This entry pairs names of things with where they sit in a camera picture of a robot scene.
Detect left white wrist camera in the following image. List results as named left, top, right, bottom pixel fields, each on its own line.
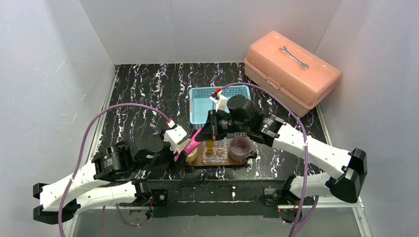
left=163, top=119, right=188, bottom=154

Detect light blue plastic basket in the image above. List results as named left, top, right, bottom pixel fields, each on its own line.
left=189, top=85, right=251, bottom=130

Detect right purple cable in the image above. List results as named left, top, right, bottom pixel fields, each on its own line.
left=216, top=82, right=320, bottom=237

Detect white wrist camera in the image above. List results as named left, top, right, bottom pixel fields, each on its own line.
left=210, top=88, right=228, bottom=112
left=163, top=119, right=188, bottom=154

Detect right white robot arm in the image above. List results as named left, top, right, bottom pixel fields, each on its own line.
left=195, top=95, right=368, bottom=203

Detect clear plastic package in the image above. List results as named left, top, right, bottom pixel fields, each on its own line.
left=202, top=133, right=247, bottom=165

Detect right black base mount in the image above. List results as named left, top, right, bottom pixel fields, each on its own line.
left=260, top=188, right=300, bottom=207

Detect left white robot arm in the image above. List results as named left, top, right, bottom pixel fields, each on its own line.
left=33, top=134, right=185, bottom=225

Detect pink plastic toolbox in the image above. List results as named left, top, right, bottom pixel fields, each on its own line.
left=244, top=31, right=341, bottom=117

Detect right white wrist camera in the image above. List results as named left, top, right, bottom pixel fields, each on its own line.
left=210, top=88, right=228, bottom=112

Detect brown wooden oval tray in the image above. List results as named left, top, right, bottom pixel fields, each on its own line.
left=186, top=145, right=250, bottom=167

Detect yellow toothpaste tube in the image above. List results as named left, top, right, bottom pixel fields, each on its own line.
left=205, top=140, right=214, bottom=156

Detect cream yellow mug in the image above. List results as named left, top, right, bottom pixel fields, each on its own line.
left=180, top=139, right=198, bottom=163

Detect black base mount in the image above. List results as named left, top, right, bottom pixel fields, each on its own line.
left=260, top=188, right=300, bottom=207
left=132, top=189, right=168, bottom=207

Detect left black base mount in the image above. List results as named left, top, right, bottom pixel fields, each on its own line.
left=132, top=189, right=168, bottom=207

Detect purple translucent cup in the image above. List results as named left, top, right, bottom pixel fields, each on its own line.
left=228, top=136, right=257, bottom=162

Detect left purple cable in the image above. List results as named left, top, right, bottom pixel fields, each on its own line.
left=57, top=103, right=175, bottom=237

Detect purple cable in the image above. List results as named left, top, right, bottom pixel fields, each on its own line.
left=216, top=82, right=320, bottom=237
left=57, top=103, right=175, bottom=237

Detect pink toothpaste tube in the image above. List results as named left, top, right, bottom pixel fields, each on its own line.
left=173, top=128, right=202, bottom=163

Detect silver open-end wrench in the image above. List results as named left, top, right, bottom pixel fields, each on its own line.
left=279, top=46, right=309, bottom=70

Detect aluminium frame rail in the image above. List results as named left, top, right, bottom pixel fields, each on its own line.
left=65, top=185, right=365, bottom=210

